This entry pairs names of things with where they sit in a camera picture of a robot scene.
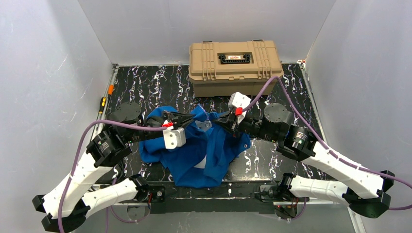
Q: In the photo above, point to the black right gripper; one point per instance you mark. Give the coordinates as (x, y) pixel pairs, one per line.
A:
(232, 119)

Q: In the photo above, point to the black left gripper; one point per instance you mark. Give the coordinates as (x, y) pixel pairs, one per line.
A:
(169, 119)

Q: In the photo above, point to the blue zip jacket white lining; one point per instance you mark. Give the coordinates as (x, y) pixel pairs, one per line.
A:
(203, 161)

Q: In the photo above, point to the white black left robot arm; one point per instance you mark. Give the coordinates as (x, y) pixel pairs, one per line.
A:
(68, 206)

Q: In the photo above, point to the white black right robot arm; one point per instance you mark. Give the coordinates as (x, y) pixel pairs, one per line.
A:
(363, 192)

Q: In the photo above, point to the tan plastic toolbox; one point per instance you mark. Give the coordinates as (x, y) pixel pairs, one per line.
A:
(222, 68)

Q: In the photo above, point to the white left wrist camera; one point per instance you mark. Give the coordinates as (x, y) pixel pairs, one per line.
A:
(174, 138)

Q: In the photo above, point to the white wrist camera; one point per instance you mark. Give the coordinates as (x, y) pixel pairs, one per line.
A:
(174, 138)
(237, 104)

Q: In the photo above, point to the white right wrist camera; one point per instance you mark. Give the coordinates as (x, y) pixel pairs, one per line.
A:
(237, 104)

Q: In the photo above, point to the orange handled screwdriver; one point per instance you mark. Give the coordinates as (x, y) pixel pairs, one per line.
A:
(110, 89)

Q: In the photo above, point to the yellow black handled screwdriver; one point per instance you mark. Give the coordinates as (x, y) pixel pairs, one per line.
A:
(102, 105)

